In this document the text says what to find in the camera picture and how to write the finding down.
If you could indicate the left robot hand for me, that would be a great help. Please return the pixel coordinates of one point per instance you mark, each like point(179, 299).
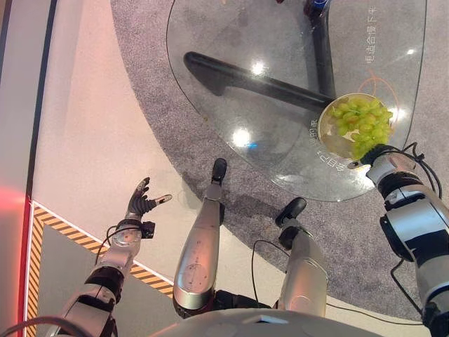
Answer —
point(138, 205)

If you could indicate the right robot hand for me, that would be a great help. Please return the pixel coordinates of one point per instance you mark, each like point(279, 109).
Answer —
point(373, 154)

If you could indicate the green grape bunch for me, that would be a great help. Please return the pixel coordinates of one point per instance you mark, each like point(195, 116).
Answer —
point(365, 121)

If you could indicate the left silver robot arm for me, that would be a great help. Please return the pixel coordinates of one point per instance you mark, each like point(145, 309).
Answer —
point(119, 245)

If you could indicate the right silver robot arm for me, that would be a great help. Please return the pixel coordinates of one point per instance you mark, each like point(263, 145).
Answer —
point(421, 217)

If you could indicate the round pale plate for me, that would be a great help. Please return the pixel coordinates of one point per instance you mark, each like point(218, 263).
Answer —
point(331, 140)

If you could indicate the left silver robot leg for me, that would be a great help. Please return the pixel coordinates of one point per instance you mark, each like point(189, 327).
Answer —
point(196, 252)

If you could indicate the silver robot leg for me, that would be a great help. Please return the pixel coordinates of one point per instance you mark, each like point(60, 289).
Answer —
point(305, 267)
point(196, 252)

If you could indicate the grey rug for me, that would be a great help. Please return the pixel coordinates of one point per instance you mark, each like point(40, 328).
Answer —
point(182, 87)

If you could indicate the right silver robot leg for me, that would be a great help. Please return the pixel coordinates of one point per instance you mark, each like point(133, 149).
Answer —
point(305, 267)

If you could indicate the glass table top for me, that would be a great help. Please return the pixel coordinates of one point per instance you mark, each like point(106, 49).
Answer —
point(266, 45)

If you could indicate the blue object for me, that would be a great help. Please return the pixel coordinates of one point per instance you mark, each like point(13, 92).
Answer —
point(317, 5)

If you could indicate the silver robot torso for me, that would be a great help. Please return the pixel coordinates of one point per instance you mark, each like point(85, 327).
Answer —
point(266, 324)

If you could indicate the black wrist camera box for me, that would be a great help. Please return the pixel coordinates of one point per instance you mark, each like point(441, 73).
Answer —
point(149, 230)

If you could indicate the black table leg frame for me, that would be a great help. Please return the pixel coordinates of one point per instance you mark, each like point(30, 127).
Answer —
point(245, 79)

